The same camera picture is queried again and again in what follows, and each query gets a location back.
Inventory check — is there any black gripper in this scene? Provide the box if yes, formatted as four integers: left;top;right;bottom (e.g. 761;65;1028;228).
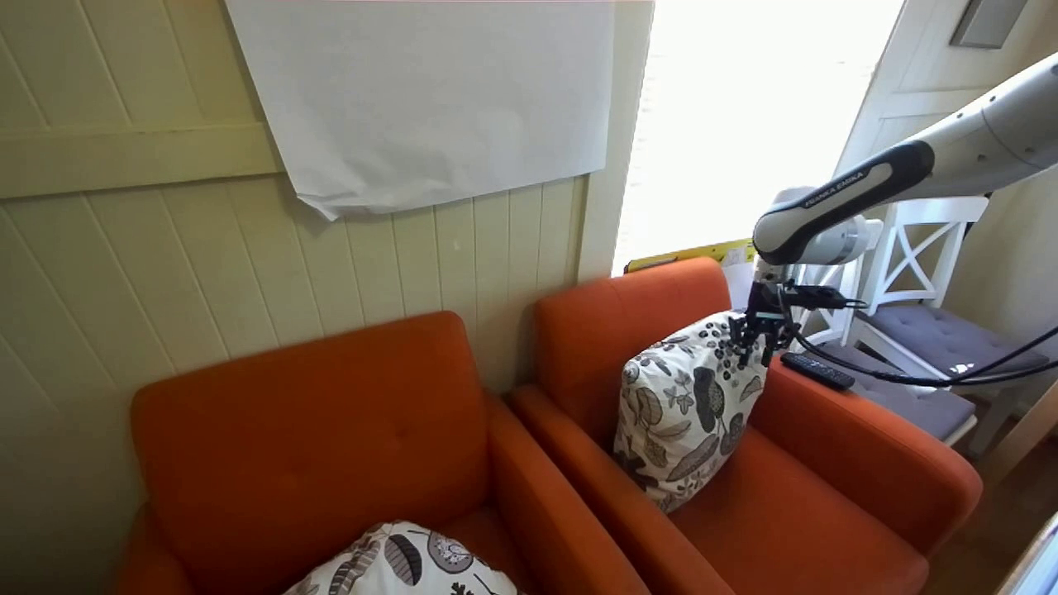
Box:
724;278;854;368

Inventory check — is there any leaf print white cushion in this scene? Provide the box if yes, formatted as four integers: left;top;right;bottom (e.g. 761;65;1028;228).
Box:
609;307;772;515
281;517;521;595

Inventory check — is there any black remote control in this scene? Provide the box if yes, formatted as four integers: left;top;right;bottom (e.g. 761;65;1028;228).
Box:
781;350;859;397

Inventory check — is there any white wooden chair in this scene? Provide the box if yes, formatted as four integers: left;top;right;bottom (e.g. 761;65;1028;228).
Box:
782;214;979;450
854;192;1058;457

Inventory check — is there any yellow window sill strip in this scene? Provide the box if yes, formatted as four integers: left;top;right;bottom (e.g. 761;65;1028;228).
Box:
620;236;761;278

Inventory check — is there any orange armchair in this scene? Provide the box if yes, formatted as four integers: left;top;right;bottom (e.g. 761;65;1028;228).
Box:
109;307;656;595
507;255;987;595

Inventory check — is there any grey tufted seat pad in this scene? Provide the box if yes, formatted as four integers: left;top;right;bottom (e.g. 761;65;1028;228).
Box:
856;301;1052;386
787;339;979;446

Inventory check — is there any metal robot stand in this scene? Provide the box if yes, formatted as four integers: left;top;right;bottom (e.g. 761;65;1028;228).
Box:
995;508;1058;595

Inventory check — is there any white paper sheet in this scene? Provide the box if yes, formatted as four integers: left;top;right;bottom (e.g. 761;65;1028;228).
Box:
221;0;619;221

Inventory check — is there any grey framed wall picture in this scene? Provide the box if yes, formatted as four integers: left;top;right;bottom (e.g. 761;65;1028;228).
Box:
944;0;1036;52

